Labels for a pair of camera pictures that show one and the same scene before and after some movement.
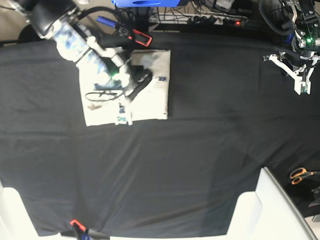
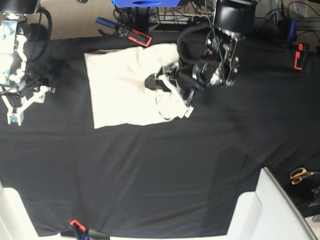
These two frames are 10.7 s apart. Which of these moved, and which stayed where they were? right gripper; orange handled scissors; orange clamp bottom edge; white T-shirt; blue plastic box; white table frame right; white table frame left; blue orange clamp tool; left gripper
Moved: right gripper; left gripper; white T-shirt
Stayed: blue orange clamp tool; white table frame right; orange clamp bottom edge; orange handled scissors; white table frame left; blue plastic box
